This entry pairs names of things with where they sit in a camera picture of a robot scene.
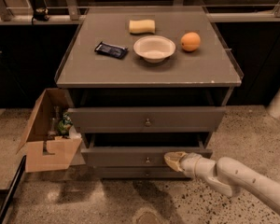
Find yellow sponge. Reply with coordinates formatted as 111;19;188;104
129;20;155;34

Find brown cardboard box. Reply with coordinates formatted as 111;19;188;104
17;88;82;173

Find grey bottom drawer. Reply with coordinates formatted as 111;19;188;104
94;167;185;179

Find grey drawer cabinet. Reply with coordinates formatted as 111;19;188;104
54;5;245;151

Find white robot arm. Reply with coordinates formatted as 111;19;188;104
164;88;280;216

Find clear bottle in box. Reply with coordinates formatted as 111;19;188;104
48;106;60;140

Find green snack bag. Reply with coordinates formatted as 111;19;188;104
57;112;73;136

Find black device on ledge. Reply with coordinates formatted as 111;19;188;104
33;7;49;21

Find grey top drawer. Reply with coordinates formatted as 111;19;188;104
68;106;225;133

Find orange fruit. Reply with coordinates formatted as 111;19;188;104
180;32;201;52

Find dark blue snack packet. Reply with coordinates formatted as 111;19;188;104
94;42;128;59

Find white paper bowl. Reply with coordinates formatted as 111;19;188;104
133;35;175;63

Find black bar on floor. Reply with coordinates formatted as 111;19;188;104
0;156;26;224

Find grey drawer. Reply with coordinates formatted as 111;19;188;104
94;167;185;179
81;133;213;167
68;106;225;133

